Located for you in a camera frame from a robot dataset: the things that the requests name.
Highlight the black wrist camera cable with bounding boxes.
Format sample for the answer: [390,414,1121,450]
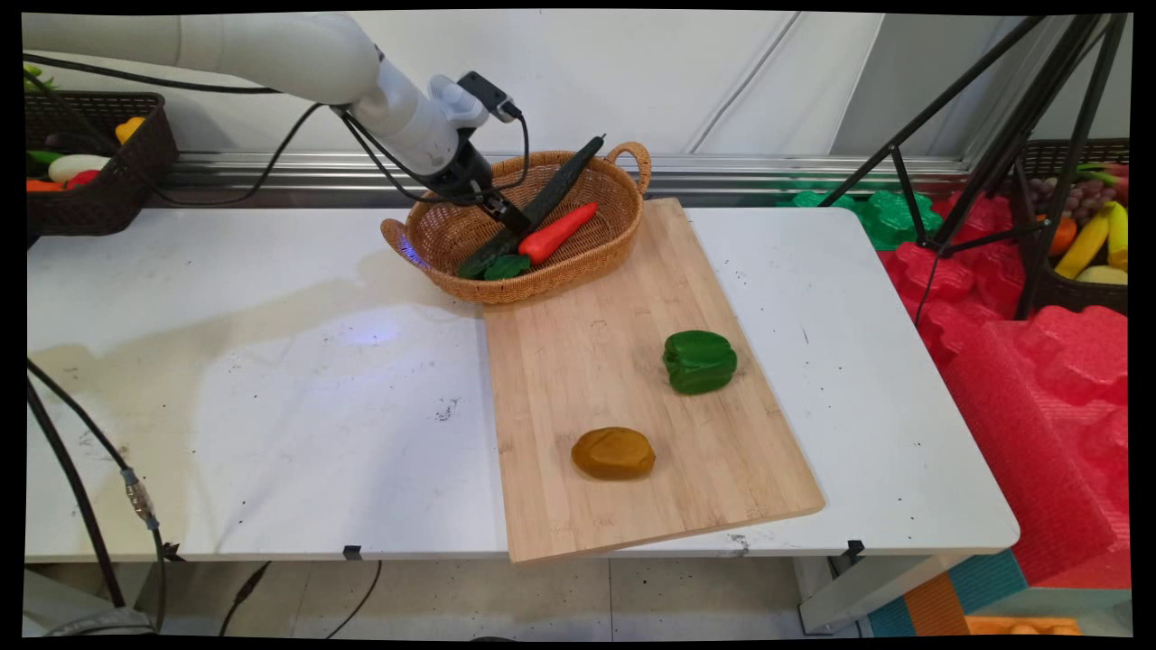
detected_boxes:
[465,101,532,198]

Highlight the thick black cable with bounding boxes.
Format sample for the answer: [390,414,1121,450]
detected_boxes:
[26,379,128,608]

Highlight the white table leg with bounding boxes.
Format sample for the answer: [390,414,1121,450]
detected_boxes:
[793,552,969,635]

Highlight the black plastic basket with vegetables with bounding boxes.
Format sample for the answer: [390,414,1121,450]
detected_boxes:
[25,90,180,238]

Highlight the orange carrot with green leaves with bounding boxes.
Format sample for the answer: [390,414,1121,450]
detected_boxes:
[483,201,600,282]

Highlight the brown potato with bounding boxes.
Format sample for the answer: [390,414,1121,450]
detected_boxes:
[570,426,657,482]

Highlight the bamboo cutting board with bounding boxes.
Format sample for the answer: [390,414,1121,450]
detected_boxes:
[482,198,826,566]

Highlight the white toy radish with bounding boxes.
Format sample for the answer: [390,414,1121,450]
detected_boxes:
[47,153,112,185]

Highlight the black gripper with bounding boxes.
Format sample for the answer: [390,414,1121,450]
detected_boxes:
[430,135,534,238]

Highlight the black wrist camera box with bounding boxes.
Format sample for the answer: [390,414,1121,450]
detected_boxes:
[457,70,524,124]

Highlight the green bell pepper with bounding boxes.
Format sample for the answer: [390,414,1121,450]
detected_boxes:
[662,330,739,396]

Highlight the metal window rail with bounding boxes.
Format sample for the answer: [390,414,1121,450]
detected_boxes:
[155,150,974,210]

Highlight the woven wicker basket with handles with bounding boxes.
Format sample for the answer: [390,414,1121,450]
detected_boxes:
[380,141,653,305]

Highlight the red foam mat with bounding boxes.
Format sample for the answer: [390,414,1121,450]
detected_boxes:
[879,191,1132,590]

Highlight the thin cable with metal connector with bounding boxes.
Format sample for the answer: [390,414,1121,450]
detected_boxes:
[26,359,170,634]

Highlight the black plastic basket with fruit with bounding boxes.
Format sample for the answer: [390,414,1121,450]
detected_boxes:
[1015,137,1131,318]

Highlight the dark green cucumber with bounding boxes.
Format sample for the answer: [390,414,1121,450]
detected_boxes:
[457,135,606,280]

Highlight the purple toy grapes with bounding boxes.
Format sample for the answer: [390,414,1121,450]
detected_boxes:
[1029,177,1117,218]

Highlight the green foam mat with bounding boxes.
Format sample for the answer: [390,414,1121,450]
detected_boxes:
[775,184,946,253]

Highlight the teal and orange floor mat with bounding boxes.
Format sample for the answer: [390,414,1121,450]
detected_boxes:
[865,548,1031,638]

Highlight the black floor cable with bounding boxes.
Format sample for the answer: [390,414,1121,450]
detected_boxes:
[219,561,273,638]
[323,560,384,641]

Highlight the yellow toy banana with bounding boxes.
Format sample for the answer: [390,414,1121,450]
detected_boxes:
[1105,200,1130,273]
[1054,205,1111,280]

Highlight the black tripod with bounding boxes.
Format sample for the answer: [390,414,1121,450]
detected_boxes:
[816,14,1131,322]

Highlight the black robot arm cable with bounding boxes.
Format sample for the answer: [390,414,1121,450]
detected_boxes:
[23,54,452,209]

